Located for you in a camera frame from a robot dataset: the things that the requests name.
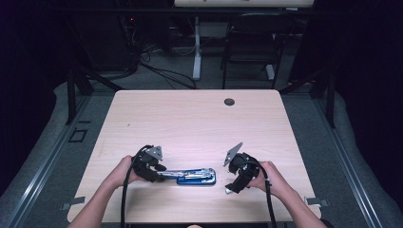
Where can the grey tape strip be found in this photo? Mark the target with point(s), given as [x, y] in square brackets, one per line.
[76, 201]
[315, 201]

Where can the black folding chair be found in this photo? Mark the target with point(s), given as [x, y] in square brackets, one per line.
[253, 41]

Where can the person's right hand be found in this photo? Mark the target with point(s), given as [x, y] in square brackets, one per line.
[275, 180]

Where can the blue stapler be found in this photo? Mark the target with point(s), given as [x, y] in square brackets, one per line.
[196, 176]

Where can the person's left hand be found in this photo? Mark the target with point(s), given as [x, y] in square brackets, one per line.
[123, 172]

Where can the person's body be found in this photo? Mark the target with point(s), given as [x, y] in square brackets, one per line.
[194, 226]

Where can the white background desk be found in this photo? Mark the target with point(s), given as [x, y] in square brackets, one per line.
[197, 47]

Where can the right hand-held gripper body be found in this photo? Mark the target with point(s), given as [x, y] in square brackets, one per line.
[245, 166]

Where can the short black tape strip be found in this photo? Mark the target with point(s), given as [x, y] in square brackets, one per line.
[85, 121]

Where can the dark cabinet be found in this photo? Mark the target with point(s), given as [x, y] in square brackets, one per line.
[104, 38]

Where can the black metal crossbar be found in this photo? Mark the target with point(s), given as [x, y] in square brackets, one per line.
[158, 11]

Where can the black metal stand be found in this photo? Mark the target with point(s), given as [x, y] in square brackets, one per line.
[72, 95]
[330, 98]

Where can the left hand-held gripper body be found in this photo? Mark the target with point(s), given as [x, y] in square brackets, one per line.
[144, 164]

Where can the small white eraser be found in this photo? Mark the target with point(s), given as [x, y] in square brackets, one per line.
[228, 191]

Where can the aluminium floor rail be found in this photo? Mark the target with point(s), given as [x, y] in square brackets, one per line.
[41, 177]
[348, 171]

